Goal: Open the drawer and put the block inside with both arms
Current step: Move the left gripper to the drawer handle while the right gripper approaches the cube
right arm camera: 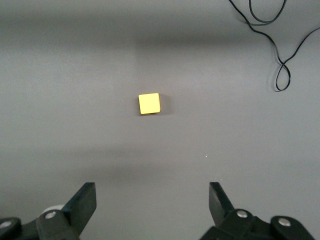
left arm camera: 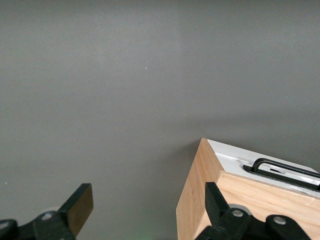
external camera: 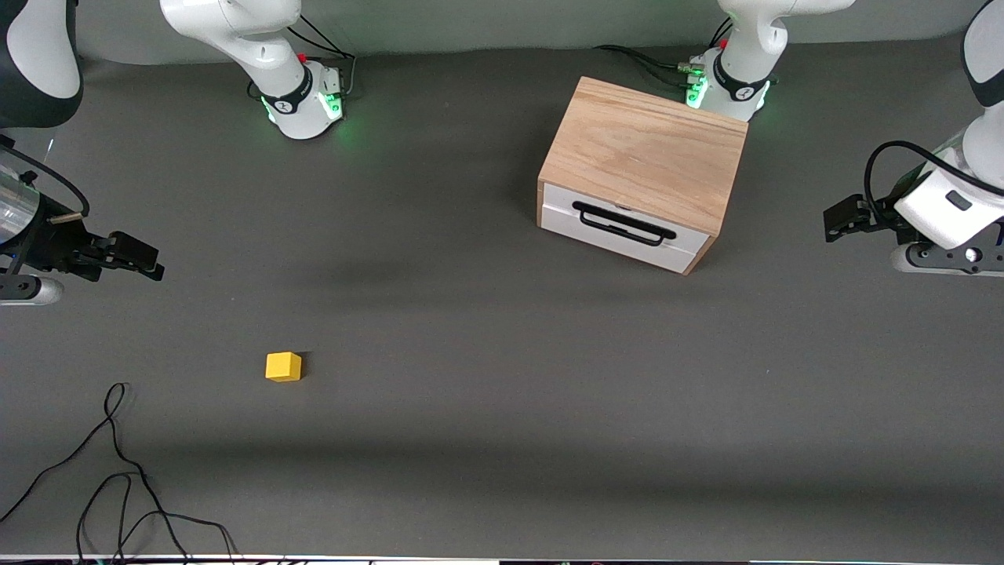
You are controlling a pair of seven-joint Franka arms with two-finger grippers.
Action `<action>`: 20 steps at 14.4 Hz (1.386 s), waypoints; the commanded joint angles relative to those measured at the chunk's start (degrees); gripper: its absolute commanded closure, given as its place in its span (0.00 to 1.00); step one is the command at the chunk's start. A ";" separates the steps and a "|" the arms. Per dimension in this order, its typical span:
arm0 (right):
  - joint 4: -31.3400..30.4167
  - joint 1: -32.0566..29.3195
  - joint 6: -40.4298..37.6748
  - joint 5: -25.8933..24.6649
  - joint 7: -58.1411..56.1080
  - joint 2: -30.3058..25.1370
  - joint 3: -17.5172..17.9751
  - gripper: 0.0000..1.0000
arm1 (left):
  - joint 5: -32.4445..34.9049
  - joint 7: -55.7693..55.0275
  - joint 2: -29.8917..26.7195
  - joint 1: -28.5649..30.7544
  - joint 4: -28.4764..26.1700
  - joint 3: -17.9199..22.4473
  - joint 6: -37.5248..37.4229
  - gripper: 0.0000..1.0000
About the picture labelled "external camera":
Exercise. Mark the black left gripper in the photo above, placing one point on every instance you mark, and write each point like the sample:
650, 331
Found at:
877, 216

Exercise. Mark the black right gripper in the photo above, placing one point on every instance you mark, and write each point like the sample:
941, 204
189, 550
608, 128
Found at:
56, 245

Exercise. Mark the yellow cube block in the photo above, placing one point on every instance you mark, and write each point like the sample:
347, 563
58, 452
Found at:
282, 367

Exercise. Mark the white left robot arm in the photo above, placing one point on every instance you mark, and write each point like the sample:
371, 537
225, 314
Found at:
753, 47

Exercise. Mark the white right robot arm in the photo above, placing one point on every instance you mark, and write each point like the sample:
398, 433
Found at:
235, 23

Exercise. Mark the wooden drawer cabinet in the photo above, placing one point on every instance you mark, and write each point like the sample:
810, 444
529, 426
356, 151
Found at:
643, 149

